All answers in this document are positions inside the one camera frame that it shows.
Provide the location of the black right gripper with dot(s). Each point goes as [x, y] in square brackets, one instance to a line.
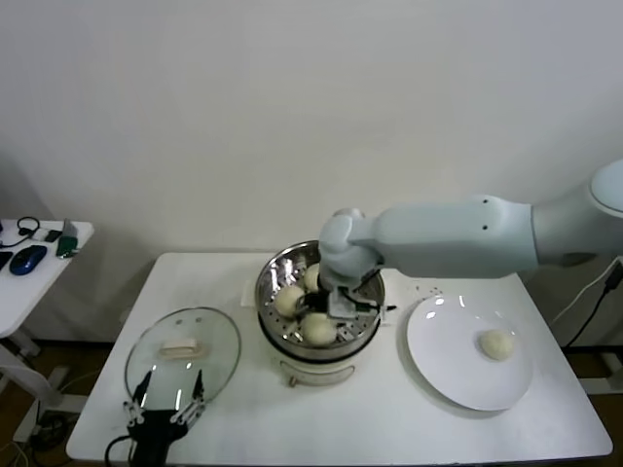
[318, 300]

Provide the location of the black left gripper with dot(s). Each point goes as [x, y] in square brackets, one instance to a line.
[153, 430]

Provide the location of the white steamed baozi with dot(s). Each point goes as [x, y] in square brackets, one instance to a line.
[495, 345]
[289, 300]
[318, 331]
[311, 278]

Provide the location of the round glass pot lid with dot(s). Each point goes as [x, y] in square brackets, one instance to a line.
[214, 345]

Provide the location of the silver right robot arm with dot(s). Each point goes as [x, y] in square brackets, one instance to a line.
[438, 238]

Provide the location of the stainless steel steamer basket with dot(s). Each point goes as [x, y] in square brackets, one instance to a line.
[282, 272]

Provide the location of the white electric cooker pot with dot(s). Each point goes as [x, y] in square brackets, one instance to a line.
[316, 374]

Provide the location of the white oval plate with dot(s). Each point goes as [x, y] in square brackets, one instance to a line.
[438, 350]

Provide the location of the white side table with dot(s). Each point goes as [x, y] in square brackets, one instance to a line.
[29, 301]

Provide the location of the green and grey tool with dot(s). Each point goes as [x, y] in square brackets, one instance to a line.
[66, 244]

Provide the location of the blue computer mouse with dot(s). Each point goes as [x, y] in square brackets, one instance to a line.
[28, 260]

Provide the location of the flat black device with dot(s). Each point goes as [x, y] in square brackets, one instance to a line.
[4, 261]

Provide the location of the white furniture foot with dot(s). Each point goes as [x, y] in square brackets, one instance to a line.
[603, 372]

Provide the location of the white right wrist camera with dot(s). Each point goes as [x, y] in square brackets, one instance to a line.
[342, 306]

